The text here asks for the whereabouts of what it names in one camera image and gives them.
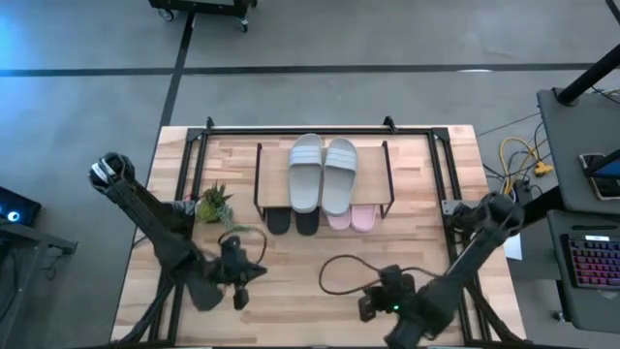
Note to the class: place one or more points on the black smartphone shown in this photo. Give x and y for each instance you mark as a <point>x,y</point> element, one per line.
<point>600,189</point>

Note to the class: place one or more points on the black device with blue light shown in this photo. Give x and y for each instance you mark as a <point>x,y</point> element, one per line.
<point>21,208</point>

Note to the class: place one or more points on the black power strip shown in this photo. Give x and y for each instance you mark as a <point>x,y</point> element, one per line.
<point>522,191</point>

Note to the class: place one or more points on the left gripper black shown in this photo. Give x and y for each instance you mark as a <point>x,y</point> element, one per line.
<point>232,264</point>

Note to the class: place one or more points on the grey desk top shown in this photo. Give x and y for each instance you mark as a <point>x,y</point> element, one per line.
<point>562,145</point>

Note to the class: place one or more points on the backlit rainbow keyboard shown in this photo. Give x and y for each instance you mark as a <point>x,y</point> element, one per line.
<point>596,264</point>

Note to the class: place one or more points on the black rubber slide sandal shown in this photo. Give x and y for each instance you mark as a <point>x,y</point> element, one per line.
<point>278,223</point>
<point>307,224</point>

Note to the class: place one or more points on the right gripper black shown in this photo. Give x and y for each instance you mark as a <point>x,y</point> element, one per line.
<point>394,288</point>

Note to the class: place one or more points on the grey metal mounting plate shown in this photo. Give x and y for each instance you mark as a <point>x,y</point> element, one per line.
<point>448,207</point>

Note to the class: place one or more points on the dark metal equipment stand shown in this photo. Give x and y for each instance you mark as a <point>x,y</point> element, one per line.
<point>29,237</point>

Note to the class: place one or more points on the small potted succulent plant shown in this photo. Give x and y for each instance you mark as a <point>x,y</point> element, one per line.
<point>213,199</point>

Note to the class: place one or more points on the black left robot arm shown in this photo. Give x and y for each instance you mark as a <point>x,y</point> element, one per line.
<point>145,218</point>

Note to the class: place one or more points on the grey rubber slide sandal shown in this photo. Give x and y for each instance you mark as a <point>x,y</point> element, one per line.
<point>306,179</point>
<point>339,184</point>

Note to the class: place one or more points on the white paper sheet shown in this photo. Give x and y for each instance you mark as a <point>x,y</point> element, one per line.
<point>514,248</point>

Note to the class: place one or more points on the black monitor pole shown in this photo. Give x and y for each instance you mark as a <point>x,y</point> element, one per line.
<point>586,77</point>

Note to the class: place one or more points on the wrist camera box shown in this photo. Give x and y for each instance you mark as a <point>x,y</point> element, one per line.
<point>366,309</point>
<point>240,299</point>

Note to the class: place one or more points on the black cart with caster wheels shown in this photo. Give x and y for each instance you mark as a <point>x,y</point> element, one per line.
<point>203,6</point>

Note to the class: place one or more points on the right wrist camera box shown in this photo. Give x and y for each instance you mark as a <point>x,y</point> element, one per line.
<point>366,309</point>

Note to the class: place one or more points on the tablet with blue screen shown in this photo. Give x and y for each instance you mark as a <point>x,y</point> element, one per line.
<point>611,169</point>

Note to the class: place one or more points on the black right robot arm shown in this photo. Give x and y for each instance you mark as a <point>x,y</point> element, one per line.
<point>465,271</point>

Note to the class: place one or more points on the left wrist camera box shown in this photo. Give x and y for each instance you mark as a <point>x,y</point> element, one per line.
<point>240,299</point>

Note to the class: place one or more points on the pink rubber slide sandal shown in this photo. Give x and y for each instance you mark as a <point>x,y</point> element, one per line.
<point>339,222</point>
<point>364,219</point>

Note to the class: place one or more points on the grey keyboard desk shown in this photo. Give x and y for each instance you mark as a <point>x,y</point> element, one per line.
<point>557,291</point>

